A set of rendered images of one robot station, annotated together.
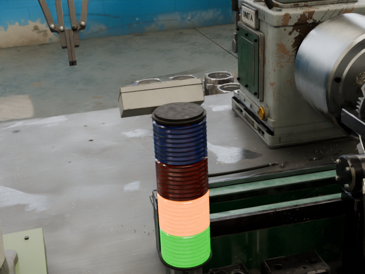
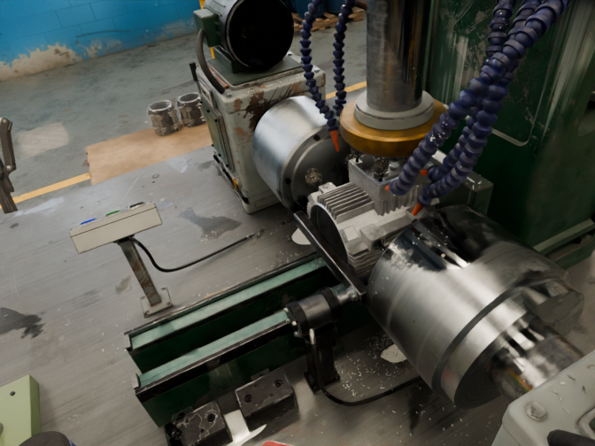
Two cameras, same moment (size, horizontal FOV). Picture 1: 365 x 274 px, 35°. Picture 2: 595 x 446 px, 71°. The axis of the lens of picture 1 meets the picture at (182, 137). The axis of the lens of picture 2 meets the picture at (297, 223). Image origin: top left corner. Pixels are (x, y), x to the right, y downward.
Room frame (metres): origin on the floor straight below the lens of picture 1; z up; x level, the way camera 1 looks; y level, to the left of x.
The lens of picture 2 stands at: (0.40, -0.22, 1.58)
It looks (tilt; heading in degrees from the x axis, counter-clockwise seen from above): 40 degrees down; 351
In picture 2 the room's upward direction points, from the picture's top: 8 degrees counter-clockwise
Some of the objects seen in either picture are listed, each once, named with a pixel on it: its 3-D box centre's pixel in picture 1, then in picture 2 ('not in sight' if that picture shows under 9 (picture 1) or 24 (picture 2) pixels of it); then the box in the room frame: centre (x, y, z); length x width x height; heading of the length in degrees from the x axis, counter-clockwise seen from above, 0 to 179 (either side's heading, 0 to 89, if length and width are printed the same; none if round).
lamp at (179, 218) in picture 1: (183, 206); not in sight; (0.59, 0.00, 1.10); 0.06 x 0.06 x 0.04
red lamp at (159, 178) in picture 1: (182, 172); not in sight; (0.59, 0.00, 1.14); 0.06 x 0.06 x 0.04
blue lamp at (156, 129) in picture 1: (180, 136); not in sight; (0.59, 0.00, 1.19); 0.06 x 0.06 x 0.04
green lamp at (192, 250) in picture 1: (185, 239); not in sight; (0.59, 0.00, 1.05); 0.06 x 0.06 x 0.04
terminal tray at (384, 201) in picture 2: not in sight; (389, 178); (1.01, -0.50, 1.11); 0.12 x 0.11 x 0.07; 102
